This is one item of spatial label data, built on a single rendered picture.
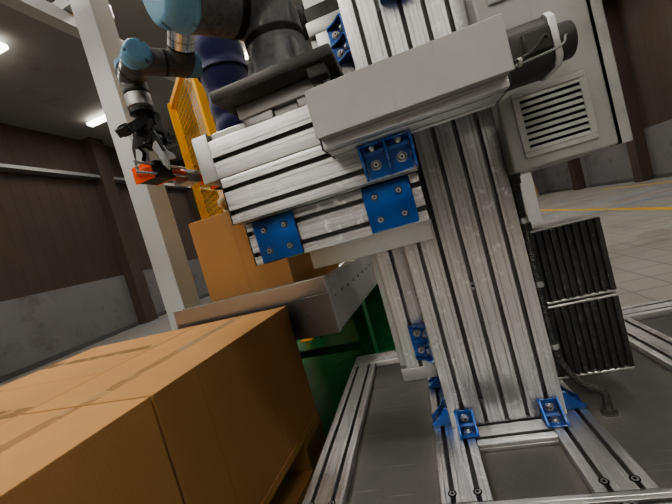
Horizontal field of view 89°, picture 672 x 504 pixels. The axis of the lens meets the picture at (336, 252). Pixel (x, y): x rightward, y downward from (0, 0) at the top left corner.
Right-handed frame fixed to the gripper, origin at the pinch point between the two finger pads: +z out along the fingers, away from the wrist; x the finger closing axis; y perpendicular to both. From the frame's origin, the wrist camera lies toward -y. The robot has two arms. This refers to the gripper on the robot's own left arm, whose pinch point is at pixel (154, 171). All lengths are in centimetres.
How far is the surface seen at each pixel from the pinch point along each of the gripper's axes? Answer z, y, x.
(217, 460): 75, -29, -20
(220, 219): 15.8, 31.7, 4.6
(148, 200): -19, 92, 97
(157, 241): 8, 92, 100
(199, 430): 66, -32, -20
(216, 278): 39, 31, 15
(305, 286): 49, 24, -27
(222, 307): 50, 24, 10
